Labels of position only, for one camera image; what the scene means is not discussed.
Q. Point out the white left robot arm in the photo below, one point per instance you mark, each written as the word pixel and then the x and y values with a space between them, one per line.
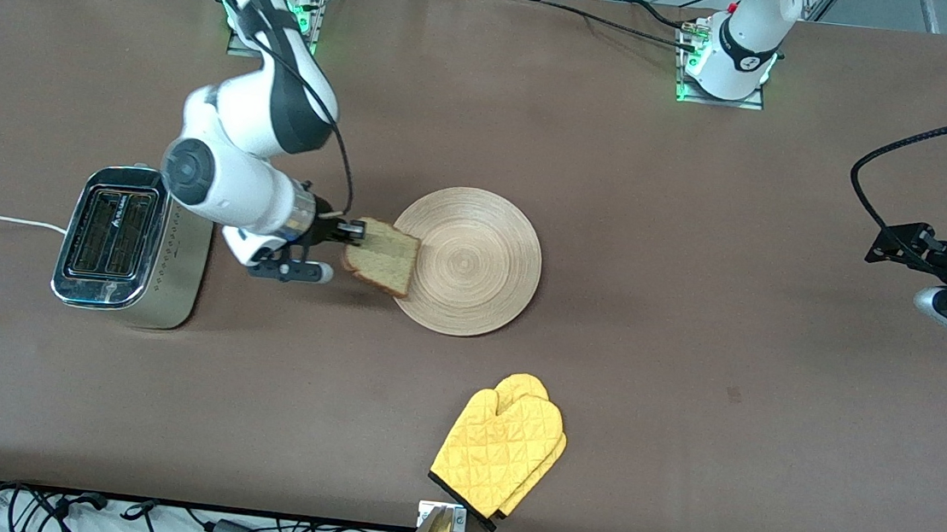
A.
pixel 746 41

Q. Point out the brown-crusted bread slice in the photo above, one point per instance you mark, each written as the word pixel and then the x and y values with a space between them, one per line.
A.
pixel 384 260

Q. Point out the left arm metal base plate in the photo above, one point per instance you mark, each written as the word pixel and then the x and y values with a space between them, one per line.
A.
pixel 719 102

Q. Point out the small metal table bracket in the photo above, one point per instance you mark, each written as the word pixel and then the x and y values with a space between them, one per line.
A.
pixel 423 514

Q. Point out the yellow quilted oven mitt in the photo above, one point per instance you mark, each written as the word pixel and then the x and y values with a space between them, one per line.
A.
pixel 492 448
pixel 560 447

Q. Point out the cream and chrome toaster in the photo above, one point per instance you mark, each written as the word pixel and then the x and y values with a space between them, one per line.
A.
pixel 174 274

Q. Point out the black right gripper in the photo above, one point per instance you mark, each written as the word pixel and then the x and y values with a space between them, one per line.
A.
pixel 323 228

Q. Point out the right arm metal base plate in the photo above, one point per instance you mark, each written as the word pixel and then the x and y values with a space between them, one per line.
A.
pixel 244 49

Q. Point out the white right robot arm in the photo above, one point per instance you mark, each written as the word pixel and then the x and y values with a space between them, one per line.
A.
pixel 223 184

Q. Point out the round light wooden plate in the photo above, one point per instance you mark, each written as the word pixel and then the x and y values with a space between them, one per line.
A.
pixel 473 266

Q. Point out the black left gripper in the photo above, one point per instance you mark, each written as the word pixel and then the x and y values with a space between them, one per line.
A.
pixel 930 255

